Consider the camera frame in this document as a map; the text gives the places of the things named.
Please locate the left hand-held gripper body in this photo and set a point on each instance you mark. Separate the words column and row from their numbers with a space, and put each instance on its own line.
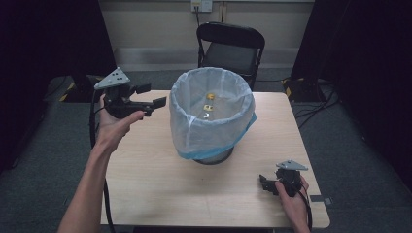
column 118, row 97

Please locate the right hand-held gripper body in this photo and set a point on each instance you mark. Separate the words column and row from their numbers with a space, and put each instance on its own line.
column 289, row 179

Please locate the metal mesh trash bin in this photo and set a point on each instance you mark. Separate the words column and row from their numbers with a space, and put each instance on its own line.
column 215, row 159

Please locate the clear bottle with yellow cap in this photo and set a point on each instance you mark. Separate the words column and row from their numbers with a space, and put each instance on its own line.
column 209, row 106

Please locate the trash bin with white bag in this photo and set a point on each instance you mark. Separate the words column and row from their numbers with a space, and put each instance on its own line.
column 210, row 136

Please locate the person's right hand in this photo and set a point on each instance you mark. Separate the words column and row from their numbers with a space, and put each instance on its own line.
column 293, row 207

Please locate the person's left hand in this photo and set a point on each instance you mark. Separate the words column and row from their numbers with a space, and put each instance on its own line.
column 111, row 131

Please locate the grey floor tape marker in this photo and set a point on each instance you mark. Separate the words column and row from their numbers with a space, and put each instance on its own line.
column 320, row 199

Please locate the stand base with striped tape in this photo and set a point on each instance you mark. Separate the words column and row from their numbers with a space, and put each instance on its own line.
column 302, row 90
column 81, row 92

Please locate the black curtain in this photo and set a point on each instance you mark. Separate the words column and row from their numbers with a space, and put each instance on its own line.
column 366, row 48
column 48, row 48

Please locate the black folding chair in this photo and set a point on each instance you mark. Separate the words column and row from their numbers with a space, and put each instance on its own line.
column 231, row 53

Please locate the white wall socket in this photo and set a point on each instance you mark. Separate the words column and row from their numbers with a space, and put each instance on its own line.
column 201, row 5

